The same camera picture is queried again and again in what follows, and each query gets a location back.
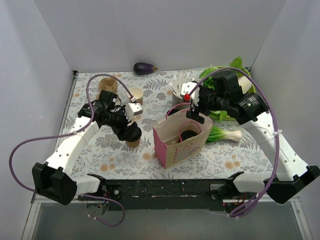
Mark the floral table mat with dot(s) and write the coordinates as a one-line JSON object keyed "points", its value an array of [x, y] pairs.
{"points": [[110, 158]]}

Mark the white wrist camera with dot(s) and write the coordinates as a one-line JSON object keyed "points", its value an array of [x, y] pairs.
{"points": [[190, 92], [133, 108]]}

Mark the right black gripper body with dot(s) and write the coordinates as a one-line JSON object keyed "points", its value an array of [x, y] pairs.
{"points": [[195, 117]]}

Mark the paper bag with pink handles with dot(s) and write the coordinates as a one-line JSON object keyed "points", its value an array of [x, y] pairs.
{"points": [[177, 137]]}

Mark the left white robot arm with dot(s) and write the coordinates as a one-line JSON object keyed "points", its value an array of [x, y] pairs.
{"points": [[52, 179]]}

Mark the grey holder cup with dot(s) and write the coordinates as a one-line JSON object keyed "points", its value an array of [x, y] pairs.
{"points": [[178, 102]]}

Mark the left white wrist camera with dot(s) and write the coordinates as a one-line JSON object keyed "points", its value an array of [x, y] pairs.
{"points": [[133, 108]]}

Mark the bok choy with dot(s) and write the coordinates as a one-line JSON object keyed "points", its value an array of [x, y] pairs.
{"points": [[217, 134]]}

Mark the stack of paper cups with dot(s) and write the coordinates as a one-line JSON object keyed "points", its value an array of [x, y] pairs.
{"points": [[138, 93]]}

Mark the green plastic basket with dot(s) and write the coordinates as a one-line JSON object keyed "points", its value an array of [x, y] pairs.
{"points": [[250, 87]]}

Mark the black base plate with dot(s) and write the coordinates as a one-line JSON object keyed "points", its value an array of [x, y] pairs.
{"points": [[162, 194]]}

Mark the white radish with leaves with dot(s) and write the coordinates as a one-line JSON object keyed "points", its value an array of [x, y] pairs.
{"points": [[237, 63]]}

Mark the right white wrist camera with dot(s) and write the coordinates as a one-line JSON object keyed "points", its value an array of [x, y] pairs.
{"points": [[190, 92]]}

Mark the stack of cardboard carriers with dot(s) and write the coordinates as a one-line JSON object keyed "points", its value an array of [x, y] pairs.
{"points": [[107, 84]]}

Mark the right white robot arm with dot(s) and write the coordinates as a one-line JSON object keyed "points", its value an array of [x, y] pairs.
{"points": [[290, 173]]}

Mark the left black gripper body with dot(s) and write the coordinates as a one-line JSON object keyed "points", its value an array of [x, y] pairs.
{"points": [[130, 132]]}

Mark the purple eggplant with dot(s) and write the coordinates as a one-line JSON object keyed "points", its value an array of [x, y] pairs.
{"points": [[142, 68]]}

